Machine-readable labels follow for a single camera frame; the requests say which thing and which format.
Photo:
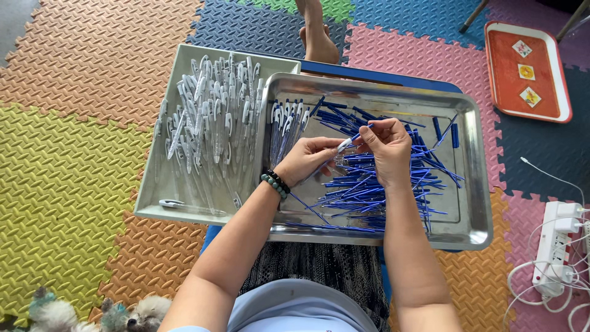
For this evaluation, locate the white plug adapter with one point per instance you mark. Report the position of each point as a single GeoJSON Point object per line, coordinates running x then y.
{"type": "Point", "coordinates": [561, 275]}
{"type": "Point", "coordinates": [568, 216]}

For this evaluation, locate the clear pen barrel white clip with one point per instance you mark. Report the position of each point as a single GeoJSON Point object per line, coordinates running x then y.
{"type": "Point", "coordinates": [344, 145]}

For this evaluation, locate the grey plastic tray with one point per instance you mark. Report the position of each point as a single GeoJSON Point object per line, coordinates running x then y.
{"type": "Point", "coordinates": [159, 184]}

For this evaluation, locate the orange tray white rim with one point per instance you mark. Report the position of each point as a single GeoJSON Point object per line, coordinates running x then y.
{"type": "Point", "coordinates": [525, 73]}

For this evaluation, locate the wooden furniture leg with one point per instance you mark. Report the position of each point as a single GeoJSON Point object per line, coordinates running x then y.
{"type": "Point", "coordinates": [574, 18]}
{"type": "Point", "coordinates": [474, 16]}

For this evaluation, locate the white power strip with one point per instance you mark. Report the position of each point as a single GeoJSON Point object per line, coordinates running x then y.
{"type": "Point", "coordinates": [551, 249]}

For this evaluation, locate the pile of clear empty pens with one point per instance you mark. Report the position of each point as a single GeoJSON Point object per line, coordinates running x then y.
{"type": "Point", "coordinates": [209, 120]}

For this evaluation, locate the single blue pen refill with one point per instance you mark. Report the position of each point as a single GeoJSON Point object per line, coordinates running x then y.
{"type": "Point", "coordinates": [357, 135]}

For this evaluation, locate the colourful foam floor mat tiles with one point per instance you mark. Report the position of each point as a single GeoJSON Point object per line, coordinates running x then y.
{"type": "Point", "coordinates": [69, 161]}

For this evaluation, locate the short blue pen piece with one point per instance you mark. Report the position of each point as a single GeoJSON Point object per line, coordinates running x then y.
{"type": "Point", "coordinates": [437, 128]}
{"type": "Point", "coordinates": [455, 135]}

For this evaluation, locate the person's bare foot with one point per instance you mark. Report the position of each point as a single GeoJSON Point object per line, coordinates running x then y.
{"type": "Point", "coordinates": [318, 41]}

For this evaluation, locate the row of assembled blue pens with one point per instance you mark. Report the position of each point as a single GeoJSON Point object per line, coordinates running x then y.
{"type": "Point", "coordinates": [286, 127]}

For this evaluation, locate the black white patterned skirt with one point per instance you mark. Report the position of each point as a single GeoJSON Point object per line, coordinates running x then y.
{"type": "Point", "coordinates": [322, 265]}

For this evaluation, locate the light blue shirt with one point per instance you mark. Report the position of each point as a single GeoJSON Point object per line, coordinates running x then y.
{"type": "Point", "coordinates": [295, 309]}

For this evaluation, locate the person's left hand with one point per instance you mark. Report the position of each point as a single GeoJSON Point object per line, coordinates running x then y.
{"type": "Point", "coordinates": [302, 159]}

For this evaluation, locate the fluffy white grey dog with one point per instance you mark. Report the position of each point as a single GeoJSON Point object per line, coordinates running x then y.
{"type": "Point", "coordinates": [145, 313]}
{"type": "Point", "coordinates": [57, 316]}

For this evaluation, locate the blue low table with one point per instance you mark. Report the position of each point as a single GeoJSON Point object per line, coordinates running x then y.
{"type": "Point", "coordinates": [368, 73]}

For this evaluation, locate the steel tray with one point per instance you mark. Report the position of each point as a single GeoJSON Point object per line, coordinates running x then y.
{"type": "Point", "coordinates": [465, 184]}

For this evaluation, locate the heap of small metal springs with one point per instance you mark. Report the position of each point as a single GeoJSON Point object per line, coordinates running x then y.
{"type": "Point", "coordinates": [350, 161]}

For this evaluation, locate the heap of blue refills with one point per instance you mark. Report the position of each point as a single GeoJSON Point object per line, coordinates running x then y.
{"type": "Point", "coordinates": [364, 193]}

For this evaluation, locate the person's right hand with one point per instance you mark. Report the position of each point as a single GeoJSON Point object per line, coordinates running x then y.
{"type": "Point", "coordinates": [392, 150]}

